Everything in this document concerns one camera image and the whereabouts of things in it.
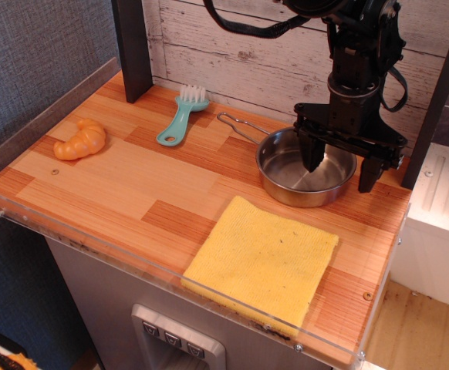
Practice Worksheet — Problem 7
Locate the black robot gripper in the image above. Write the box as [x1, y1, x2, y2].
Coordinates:
[294, 82, 407, 193]

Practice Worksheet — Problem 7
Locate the stainless steel pot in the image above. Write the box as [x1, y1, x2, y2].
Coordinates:
[216, 112, 359, 209]

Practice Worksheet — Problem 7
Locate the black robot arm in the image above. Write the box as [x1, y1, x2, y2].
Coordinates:
[285, 1, 408, 193]

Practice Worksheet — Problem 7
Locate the yellow towel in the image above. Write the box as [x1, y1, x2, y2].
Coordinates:
[181, 197, 339, 337]

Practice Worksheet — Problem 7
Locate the white toy sink unit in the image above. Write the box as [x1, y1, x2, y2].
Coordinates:
[390, 143, 449, 304]

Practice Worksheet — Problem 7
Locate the teal dish brush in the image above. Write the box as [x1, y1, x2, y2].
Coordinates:
[156, 85, 210, 146]

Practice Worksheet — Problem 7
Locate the clear acrylic table guard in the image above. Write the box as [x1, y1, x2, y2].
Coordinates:
[0, 177, 410, 369]

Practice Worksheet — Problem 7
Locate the orange toy croissant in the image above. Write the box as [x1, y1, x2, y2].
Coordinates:
[53, 119, 106, 160]

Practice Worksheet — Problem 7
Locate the silver toy fridge cabinet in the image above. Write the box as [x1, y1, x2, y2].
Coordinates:
[46, 238, 329, 369]

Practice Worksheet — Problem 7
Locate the orange object bottom left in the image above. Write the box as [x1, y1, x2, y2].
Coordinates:
[2, 353, 39, 370]

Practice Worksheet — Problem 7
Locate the dark right shelf post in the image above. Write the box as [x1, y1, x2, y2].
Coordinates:
[400, 49, 449, 190]

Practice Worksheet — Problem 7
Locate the dark shelf post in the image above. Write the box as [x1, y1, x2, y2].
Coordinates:
[400, 49, 449, 190]
[111, 0, 153, 103]

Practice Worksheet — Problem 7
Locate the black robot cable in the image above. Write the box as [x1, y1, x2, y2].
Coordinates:
[202, 0, 318, 40]

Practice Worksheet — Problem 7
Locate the dark left shelf post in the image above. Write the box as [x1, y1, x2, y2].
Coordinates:
[111, 0, 153, 103]

